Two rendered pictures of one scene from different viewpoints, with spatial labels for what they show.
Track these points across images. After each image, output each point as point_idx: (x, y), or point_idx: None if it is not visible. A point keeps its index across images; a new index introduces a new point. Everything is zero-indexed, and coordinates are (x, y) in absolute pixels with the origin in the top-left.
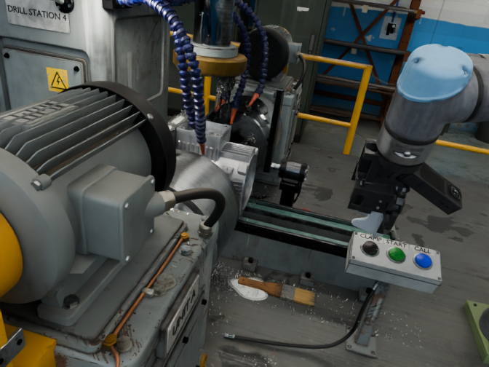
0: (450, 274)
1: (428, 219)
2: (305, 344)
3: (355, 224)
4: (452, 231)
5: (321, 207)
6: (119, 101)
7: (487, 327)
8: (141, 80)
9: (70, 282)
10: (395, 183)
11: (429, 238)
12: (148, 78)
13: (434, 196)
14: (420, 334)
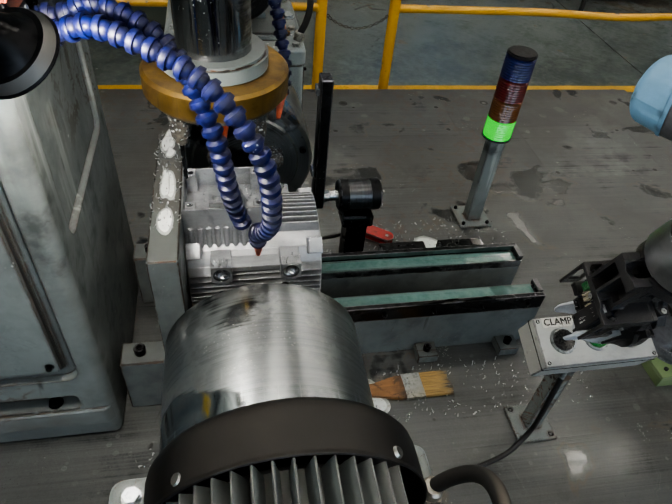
0: (573, 264)
1: (513, 180)
2: (471, 459)
3: (568, 339)
4: (547, 191)
5: (379, 209)
6: (358, 474)
7: (653, 342)
8: (73, 133)
9: None
10: (656, 300)
11: (528, 213)
12: (78, 117)
13: None
14: (582, 377)
